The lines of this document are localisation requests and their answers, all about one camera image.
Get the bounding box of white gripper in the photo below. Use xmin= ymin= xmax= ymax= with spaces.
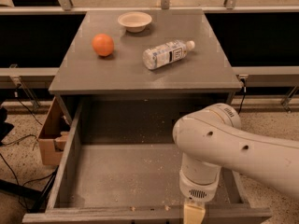
xmin=179 ymin=171 xmax=220 ymax=224

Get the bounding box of grey top drawer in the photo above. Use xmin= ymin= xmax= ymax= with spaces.
xmin=21 ymin=98 xmax=273 ymax=224

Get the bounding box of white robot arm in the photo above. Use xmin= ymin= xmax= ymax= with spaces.
xmin=172 ymin=103 xmax=299 ymax=203

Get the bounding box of grey drawer cabinet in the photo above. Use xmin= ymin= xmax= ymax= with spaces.
xmin=48 ymin=8 xmax=243 ymax=147

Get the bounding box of cardboard box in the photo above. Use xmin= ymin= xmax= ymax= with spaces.
xmin=38 ymin=98 xmax=70 ymax=165

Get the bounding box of black tripod stand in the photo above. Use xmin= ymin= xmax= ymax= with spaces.
xmin=0 ymin=169 xmax=58 ymax=213

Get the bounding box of clear plastic water bottle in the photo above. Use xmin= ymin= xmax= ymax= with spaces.
xmin=143 ymin=40 xmax=195 ymax=70

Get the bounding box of orange fruit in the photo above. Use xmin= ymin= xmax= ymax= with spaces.
xmin=92 ymin=34 xmax=114 ymax=57

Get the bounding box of white paper bowl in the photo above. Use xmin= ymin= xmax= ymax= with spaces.
xmin=118 ymin=12 xmax=152 ymax=33

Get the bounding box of black cable behind cabinet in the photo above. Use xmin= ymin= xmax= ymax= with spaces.
xmin=237 ymin=77 xmax=248 ymax=115

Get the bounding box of black floor cable left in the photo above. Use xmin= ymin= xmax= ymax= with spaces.
xmin=0 ymin=133 xmax=57 ymax=213

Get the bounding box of metal railing frame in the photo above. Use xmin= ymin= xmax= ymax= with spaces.
xmin=1 ymin=0 xmax=299 ymax=105

